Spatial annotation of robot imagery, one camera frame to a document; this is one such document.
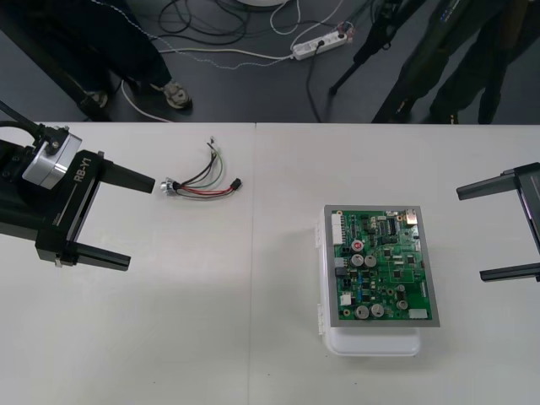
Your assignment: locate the white floor cable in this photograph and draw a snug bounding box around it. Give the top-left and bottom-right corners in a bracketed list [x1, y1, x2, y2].
[120, 40, 296, 124]

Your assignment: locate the black tripod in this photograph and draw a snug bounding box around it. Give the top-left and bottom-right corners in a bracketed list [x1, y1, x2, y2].
[327, 0, 408, 96]

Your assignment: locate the green circuit board grey frame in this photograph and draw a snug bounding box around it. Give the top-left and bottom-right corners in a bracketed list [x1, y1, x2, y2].
[322, 204, 442, 330]

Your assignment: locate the person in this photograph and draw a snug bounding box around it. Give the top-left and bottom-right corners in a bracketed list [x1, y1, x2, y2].
[0, 0, 195, 124]
[371, 0, 540, 126]

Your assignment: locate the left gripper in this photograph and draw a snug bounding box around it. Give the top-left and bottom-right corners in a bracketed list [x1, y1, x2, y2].
[0, 148, 156, 272]

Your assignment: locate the black floor cable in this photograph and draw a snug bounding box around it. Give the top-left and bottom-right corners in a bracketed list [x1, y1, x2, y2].
[156, 0, 299, 48]

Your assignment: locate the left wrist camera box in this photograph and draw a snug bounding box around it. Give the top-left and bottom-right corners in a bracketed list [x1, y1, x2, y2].
[20, 131, 84, 190]

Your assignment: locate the white power strip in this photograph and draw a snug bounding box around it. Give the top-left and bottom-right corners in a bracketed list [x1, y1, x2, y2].
[291, 29, 348, 61]

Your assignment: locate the cable bundle with metal plug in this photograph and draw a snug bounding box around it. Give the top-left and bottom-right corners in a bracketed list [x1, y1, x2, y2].
[159, 136, 244, 200]

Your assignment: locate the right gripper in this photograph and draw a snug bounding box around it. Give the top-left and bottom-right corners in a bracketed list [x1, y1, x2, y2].
[456, 162, 540, 283]

